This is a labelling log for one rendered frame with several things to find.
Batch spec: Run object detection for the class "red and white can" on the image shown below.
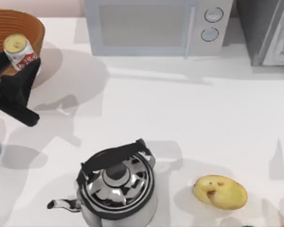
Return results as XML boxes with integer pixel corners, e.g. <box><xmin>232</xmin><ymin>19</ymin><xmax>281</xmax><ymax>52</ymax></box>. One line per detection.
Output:
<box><xmin>2</xmin><ymin>34</ymin><xmax>42</xmax><ymax>76</ymax></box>

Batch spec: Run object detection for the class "brown wicker basket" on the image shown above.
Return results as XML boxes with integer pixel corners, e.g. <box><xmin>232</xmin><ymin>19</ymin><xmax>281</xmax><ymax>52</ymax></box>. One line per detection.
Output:
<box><xmin>0</xmin><ymin>9</ymin><xmax>46</xmax><ymax>90</ymax></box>

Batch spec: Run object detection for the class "shiny metal kettle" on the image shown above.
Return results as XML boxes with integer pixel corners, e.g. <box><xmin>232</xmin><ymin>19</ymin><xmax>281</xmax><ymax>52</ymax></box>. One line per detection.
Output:
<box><xmin>46</xmin><ymin>139</ymin><xmax>158</xmax><ymax>227</ymax></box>

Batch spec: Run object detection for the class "microwave oven door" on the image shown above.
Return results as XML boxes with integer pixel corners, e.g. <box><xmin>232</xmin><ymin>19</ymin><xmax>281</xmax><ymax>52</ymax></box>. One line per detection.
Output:
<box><xmin>84</xmin><ymin>0</ymin><xmax>196</xmax><ymax>57</ymax></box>

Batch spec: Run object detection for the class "round microwave knob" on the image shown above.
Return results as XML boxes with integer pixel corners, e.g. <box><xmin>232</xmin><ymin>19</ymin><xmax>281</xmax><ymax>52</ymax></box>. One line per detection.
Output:
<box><xmin>200</xmin><ymin>27</ymin><xmax>220</xmax><ymax>43</ymax></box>
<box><xmin>204</xmin><ymin>7</ymin><xmax>224</xmax><ymax>23</ymax></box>

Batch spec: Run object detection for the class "pale microwave oven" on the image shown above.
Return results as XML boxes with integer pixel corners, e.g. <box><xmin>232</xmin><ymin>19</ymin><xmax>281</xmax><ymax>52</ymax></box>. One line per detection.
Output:
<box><xmin>84</xmin><ymin>0</ymin><xmax>234</xmax><ymax>60</ymax></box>

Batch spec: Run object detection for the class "yellow potato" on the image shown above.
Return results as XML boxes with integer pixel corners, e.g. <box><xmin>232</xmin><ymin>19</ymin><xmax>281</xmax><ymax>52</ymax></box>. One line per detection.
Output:
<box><xmin>193</xmin><ymin>175</ymin><xmax>249</xmax><ymax>211</ymax></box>

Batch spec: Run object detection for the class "microwave door handle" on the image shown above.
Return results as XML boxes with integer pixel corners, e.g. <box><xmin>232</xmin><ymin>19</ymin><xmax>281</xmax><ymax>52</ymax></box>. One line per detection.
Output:
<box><xmin>185</xmin><ymin>6</ymin><xmax>195</xmax><ymax>60</ymax></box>

